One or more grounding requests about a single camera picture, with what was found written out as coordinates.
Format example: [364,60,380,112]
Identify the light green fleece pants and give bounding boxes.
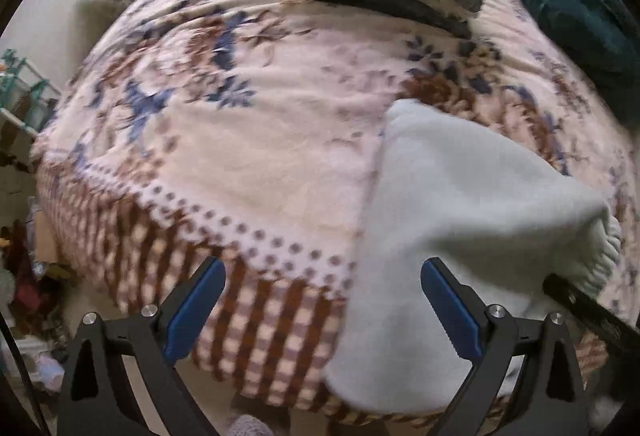
[323,99,622,414]

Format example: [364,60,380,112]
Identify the floral bed blanket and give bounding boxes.
[32,0,639,427]

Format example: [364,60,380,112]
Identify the teal shoe rack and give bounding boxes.
[1,48,62,139]

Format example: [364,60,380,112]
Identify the dark teal quilt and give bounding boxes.
[521,0,639,127]

